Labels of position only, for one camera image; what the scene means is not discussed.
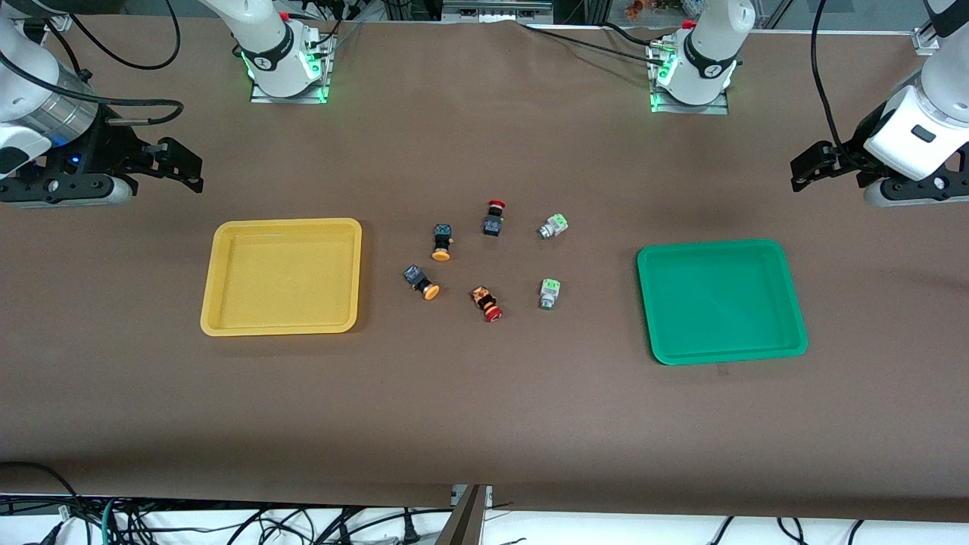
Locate yellow plastic tray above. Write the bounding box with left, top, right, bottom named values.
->
left=200, top=218, right=363, bottom=337

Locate brown table leg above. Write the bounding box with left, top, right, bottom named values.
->
left=435, top=484, right=490, bottom=545

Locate brown table cover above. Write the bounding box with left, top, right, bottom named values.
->
left=0, top=15, right=969, bottom=523

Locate green plastic tray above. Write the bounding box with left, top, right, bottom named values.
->
left=637, top=239, right=809, bottom=366

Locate thick black floor cable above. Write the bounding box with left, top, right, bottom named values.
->
left=0, top=461, right=86, bottom=545

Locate grey metal rail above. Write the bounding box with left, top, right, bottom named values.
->
left=443, top=0, right=553, bottom=23

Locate black table cable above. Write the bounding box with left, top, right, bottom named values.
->
left=521, top=23, right=661, bottom=63
left=602, top=21, right=663, bottom=48
left=291, top=0, right=345, bottom=50

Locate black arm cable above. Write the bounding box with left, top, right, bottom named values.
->
left=811, top=0, right=846, bottom=152
left=0, top=0, right=185, bottom=126

